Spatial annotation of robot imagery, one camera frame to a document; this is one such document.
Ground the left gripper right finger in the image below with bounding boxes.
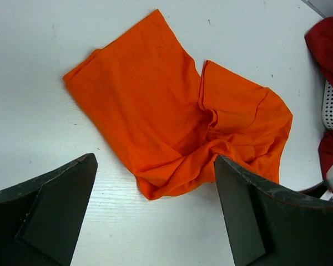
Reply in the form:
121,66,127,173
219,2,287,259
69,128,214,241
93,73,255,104
214,156,333,265

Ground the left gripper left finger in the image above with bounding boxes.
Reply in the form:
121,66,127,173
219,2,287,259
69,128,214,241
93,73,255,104
0,153,98,265

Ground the orange t shirt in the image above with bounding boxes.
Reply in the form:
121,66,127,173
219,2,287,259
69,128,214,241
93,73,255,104
63,10,292,200

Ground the white perforated laundry basket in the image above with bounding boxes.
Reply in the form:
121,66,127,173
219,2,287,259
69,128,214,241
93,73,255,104
321,80,333,130

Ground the red t shirt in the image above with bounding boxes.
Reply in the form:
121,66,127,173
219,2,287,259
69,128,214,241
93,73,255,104
305,17,333,178

